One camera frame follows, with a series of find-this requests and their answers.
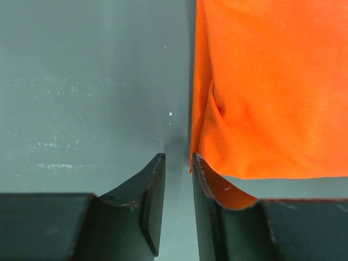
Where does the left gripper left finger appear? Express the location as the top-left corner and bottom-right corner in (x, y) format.
(71, 153), (166, 260)

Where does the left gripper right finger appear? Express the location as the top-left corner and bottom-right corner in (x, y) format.
(192, 153), (283, 260)

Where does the orange t shirt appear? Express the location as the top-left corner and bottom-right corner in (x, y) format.
(190, 1), (347, 179)

